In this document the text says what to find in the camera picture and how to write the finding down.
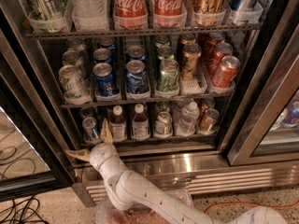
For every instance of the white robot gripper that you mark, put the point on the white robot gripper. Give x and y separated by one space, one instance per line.
100 156

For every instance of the blue silver redbull can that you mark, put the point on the blue silver redbull can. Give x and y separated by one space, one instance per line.
90 127

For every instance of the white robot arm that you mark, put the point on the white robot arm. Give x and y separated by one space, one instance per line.
125 187

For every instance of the white green can front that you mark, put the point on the white green can front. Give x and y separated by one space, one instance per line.
73 82

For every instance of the open glass fridge door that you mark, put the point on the open glass fridge door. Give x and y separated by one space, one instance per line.
31 162

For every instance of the silver green can bottom shelf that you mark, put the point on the silver green can bottom shelf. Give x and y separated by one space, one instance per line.
163 125

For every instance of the blue pepsi can front left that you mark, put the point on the blue pepsi can front left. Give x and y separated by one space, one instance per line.
105 79

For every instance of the blue pepsi can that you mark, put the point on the blue pepsi can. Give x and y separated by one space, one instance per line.
136 77
105 79

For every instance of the blue pepsi can front right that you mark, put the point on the blue pepsi can front right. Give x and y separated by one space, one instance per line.
136 77

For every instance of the clear water bottle bottom shelf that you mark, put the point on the clear water bottle bottom shelf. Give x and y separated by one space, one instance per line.
187 119

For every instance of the clear water bottle shelf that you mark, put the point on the clear water bottle shelf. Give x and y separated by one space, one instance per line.
187 119
90 14

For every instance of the green can front middle shelf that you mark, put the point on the green can front middle shelf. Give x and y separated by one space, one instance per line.
168 78

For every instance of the copper can bottom shelf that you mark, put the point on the copper can bottom shelf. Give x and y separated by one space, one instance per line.
209 120

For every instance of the gold brown can front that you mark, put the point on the gold brown can front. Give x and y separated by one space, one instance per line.
191 54

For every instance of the clear water bottle top shelf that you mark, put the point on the clear water bottle top shelf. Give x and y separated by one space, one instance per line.
90 14

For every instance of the red coke can front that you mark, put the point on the red coke can front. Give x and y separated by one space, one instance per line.
226 72

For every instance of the red coke can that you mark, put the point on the red coke can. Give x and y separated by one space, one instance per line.
226 72
220 50

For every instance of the red coke can middle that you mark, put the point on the red coke can middle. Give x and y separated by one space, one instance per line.
220 50

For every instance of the green tall can top shelf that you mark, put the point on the green tall can top shelf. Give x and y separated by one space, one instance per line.
45 10

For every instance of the closed right fridge door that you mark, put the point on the closed right fridge door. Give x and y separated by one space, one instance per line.
268 84

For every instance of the gold tall can top shelf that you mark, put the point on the gold tall can top shelf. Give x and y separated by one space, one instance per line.
206 12

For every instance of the blue can behind right door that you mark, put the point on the blue can behind right door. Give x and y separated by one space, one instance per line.
292 118

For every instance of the brown tea bottle left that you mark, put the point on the brown tea bottle left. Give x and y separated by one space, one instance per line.
118 124

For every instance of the brown tea bottle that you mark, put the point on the brown tea bottle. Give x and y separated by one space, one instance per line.
140 123
118 124

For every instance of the brown tea bottle right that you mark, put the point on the brown tea bottle right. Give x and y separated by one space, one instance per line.
140 123

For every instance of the clear plastic bin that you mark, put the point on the clear plastic bin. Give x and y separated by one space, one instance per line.
106 213

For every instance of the large coca-cola bottle left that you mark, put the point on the large coca-cola bottle left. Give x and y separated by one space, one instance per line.
130 8

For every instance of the large coca-cola bottle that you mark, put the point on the large coca-cola bottle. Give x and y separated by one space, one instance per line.
168 0
130 8

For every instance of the large coca-cola bottle right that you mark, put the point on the large coca-cola bottle right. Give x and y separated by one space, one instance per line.
168 0

